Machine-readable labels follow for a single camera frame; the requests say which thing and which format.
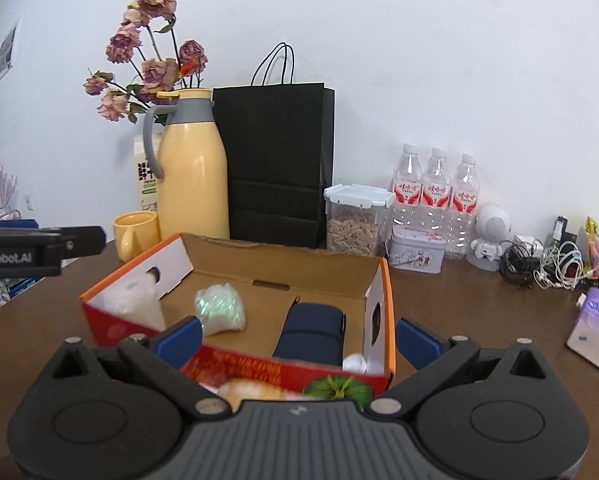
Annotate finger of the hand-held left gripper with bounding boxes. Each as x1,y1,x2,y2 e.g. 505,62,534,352
39,226,106,261

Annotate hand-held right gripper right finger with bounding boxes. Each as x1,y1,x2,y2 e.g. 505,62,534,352
368,317,556,418

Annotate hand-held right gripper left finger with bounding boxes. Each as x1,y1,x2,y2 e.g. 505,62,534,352
43,316,231,418

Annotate yellow and white plush toy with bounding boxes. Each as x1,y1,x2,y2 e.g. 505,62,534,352
218,378,303,412

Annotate red cardboard box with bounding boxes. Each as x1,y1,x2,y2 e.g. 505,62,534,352
79,232,397,407

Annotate yellow mug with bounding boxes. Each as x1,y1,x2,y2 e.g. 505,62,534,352
112,211,161,263

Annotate iridescent white pouch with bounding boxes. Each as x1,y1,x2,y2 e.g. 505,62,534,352
194,284,247,337

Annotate translucent white plastic jar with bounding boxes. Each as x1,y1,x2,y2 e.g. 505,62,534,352
100,266,168,334

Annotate white round plug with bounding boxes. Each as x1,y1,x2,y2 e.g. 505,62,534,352
341,353,369,374

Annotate white milk carton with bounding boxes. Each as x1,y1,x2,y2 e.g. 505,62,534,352
132,134,160,213

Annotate white printed tin box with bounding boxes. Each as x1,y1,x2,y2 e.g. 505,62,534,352
385,226,447,275

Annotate navy folded pouch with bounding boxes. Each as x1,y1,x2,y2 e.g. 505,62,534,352
271,297,348,367

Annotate yellow thermos jug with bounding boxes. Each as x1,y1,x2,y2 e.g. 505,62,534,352
142,88,230,242

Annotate white robot figure speaker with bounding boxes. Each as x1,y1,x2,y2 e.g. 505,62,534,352
466,204,513,272

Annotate clear container of seeds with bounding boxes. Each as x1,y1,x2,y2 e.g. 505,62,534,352
323,184,395,257

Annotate white tissue pack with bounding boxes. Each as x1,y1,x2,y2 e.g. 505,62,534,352
566,280,599,373

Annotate black upright device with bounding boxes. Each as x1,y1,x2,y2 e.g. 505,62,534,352
553,216,578,247

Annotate dried pink flower bouquet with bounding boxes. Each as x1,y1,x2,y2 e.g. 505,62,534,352
83,0,209,123

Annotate black paper bag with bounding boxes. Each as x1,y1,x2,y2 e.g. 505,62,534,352
212,42,336,250

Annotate purple flower wall sticker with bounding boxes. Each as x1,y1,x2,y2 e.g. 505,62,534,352
0,151,18,212

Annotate black charger with cable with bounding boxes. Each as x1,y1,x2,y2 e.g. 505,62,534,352
498,242,546,289

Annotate white tangled cables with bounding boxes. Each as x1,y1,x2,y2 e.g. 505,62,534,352
533,240,589,291

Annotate wall paper notice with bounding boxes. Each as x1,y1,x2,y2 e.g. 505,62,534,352
0,19,20,82

